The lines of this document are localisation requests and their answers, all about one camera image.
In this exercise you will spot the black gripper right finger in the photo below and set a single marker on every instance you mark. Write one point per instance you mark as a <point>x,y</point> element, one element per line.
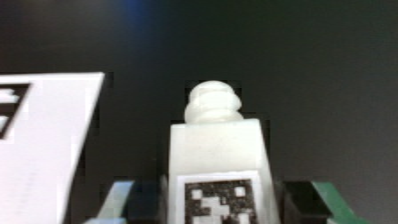
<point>313,204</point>

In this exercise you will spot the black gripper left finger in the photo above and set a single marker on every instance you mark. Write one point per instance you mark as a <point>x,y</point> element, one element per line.
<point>128,207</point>

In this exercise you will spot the white table leg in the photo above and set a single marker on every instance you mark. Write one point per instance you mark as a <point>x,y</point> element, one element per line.
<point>221,188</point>

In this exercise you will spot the white sheet with tags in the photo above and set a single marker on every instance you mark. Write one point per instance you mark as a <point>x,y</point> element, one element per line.
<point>47,107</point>

